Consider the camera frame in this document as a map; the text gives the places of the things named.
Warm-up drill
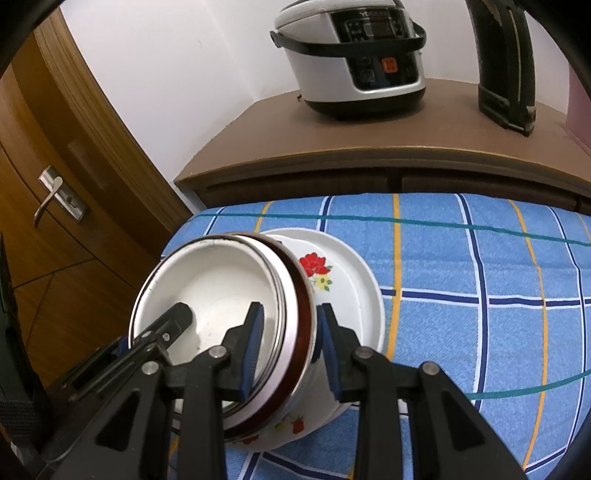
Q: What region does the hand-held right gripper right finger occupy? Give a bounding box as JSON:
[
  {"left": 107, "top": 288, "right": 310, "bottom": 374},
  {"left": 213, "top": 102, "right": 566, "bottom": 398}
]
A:
[{"left": 318, "top": 303, "right": 529, "bottom": 480}]

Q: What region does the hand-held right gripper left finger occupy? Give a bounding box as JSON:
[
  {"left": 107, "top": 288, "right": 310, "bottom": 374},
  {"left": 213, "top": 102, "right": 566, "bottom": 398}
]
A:
[{"left": 39, "top": 302, "right": 265, "bottom": 480}]

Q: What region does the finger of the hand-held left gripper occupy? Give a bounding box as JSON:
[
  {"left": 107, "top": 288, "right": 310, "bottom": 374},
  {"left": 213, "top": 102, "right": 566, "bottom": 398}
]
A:
[
  {"left": 124, "top": 302, "right": 195, "bottom": 365},
  {"left": 115, "top": 336, "right": 139, "bottom": 361}
]

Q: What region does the white enamel bowl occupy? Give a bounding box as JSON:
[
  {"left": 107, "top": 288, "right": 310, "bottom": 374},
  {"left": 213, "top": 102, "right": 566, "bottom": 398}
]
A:
[{"left": 129, "top": 234, "right": 287, "bottom": 407}]

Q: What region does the pink floral rim bowl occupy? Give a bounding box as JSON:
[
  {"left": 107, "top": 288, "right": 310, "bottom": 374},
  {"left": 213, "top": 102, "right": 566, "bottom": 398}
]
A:
[{"left": 226, "top": 237, "right": 345, "bottom": 457}]

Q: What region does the white red-flower plate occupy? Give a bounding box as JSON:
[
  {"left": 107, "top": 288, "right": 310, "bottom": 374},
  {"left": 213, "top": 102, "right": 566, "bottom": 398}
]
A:
[{"left": 265, "top": 228, "right": 377, "bottom": 352}]

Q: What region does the dark cloth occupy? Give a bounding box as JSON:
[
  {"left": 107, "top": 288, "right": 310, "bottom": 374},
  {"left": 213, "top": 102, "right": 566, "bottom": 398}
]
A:
[{"left": 0, "top": 231, "right": 51, "bottom": 462}]

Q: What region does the wooden door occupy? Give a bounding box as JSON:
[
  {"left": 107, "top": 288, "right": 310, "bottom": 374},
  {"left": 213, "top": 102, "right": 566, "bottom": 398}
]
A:
[{"left": 0, "top": 9, "right": 195, "bottom": 388}]

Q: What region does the blue checked tablecloth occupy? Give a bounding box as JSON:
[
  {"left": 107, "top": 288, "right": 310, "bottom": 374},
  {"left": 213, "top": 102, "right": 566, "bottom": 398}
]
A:
[{"left": 159, "top": 193, "right": 591, "bottom": 480}]

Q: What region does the wooden cabinet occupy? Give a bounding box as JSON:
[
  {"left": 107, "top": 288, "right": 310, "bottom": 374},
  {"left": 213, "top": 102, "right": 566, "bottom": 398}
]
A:
[{"left": 174, "top": 78, "right": 591, "bottom": 217}]

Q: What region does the white rice cooker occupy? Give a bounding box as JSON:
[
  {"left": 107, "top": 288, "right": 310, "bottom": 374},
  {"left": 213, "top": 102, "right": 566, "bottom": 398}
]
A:
[{"left": 270, "top": 0, "right": 428, "bottom": 121}]

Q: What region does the black thermos flask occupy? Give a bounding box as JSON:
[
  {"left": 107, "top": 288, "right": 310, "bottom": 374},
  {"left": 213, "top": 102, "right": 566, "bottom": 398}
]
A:
[{"left": 464, "top": 0, "right": 537, "bottom": 136}]

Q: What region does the pink electric kettle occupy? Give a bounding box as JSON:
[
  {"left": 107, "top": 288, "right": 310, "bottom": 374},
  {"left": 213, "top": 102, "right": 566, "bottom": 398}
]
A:
[{"left": 563, "top": 69, "right": 591, "bottom": 155}]

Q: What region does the metal door handle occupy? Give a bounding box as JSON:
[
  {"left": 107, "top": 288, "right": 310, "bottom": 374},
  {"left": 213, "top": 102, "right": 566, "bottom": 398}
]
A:
[{"left": 33, "top": 167, "right": 88, "bottom": 228}]

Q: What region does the wooden door frame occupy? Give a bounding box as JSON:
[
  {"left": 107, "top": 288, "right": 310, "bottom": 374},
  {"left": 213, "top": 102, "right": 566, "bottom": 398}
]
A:
[{"left": 34, "top": 9, "right": 195, "bottom": 227}]

